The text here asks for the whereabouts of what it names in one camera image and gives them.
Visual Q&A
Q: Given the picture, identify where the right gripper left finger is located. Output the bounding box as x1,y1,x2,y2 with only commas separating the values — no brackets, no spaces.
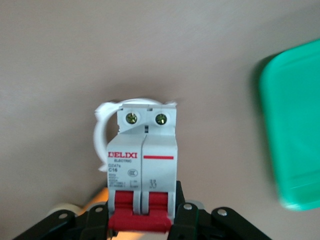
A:
12,203,118,240

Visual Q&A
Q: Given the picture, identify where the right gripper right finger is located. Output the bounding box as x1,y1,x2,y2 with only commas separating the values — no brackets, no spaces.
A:
168,180,273,240

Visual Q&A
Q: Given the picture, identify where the white red circuit breaker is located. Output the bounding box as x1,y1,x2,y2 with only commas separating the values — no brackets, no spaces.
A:
106,103,179,235

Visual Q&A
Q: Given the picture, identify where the green plastic tray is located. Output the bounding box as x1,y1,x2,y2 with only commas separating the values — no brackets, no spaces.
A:
258,38,320,212

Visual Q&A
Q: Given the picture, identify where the orange button enclosure box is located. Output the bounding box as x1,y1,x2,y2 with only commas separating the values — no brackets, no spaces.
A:
82,187,111,213

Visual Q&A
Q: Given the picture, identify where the small white curved bracket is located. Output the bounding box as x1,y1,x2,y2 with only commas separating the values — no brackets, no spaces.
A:
92,98,179,173

